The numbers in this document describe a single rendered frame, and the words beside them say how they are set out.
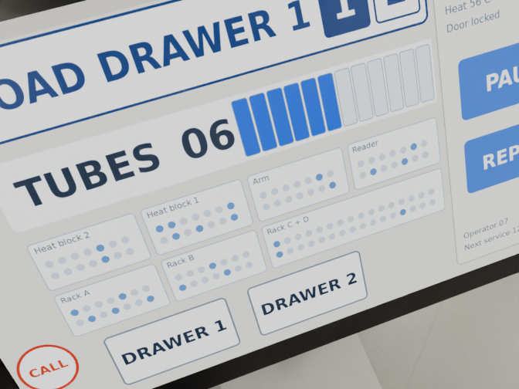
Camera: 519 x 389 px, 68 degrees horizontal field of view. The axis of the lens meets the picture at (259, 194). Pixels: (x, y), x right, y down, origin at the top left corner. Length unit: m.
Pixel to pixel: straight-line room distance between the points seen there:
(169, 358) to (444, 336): 1.17
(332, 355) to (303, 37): 1.11
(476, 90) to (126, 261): 0.28
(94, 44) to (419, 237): 0.27
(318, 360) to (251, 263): 1.01
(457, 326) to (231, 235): 1.22
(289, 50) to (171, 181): 0.11
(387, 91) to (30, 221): 0.25
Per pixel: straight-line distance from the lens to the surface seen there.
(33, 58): 0.26
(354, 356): 1.30
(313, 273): 0.31
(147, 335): 0.31
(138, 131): 0.25
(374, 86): 0.28
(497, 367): 1.46
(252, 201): 0.27
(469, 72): 0.32
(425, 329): 1.40
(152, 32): 0.25
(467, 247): 0.37
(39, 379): 0.35
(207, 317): 0.31
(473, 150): 0.34
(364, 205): 0.30
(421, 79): 0.30
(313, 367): 1.28
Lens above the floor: 1.31
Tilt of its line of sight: 59 degrees down
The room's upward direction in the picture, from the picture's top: 7 degrees counter-clockwise
